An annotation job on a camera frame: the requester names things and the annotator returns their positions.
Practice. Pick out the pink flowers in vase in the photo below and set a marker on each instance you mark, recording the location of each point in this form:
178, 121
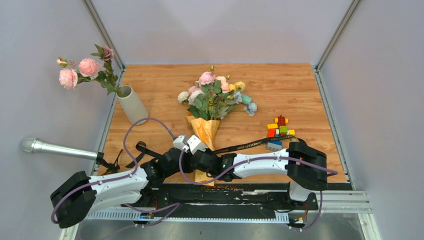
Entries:
91, 70

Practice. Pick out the scattered brown pellets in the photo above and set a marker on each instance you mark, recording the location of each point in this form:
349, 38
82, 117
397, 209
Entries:
220, 187

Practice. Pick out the white ceramic vase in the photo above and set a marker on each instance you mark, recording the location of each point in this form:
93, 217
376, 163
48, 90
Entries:
132, 105

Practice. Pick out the grey blue toy block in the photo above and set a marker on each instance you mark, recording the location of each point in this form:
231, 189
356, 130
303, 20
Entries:
274, 146

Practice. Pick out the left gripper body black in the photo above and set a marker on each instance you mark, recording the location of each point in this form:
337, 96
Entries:
187, 168

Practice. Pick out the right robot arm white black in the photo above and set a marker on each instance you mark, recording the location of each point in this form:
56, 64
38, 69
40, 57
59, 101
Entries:
304, 165

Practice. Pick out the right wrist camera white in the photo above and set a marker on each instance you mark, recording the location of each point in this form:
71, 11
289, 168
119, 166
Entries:
196, 145

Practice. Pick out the teal handheld tool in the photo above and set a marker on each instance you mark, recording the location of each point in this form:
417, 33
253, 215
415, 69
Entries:
245, 99

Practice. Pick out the flower bouquet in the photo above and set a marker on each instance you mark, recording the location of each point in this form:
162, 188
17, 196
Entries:
209, 100

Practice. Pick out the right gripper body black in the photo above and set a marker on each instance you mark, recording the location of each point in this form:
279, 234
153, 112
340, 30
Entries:
210, 152

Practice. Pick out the silver microphone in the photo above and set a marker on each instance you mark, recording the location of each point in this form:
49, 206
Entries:
38, 146

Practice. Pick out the pile of coloured toy blocks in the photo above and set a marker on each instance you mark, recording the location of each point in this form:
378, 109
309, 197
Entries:
279, 127

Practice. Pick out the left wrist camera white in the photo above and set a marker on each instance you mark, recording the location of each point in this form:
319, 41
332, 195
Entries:
181, 142

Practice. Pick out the black ribbon with gold text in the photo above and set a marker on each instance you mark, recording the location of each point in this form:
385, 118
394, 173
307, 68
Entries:
232, 145

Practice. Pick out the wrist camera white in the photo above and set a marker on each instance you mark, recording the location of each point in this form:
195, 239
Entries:
196, 145
181, 142

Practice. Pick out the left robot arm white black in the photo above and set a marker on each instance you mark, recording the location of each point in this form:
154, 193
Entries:
81, 195

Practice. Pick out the loose blue grey flower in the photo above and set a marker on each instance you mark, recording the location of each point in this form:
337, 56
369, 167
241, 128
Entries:
251, 108

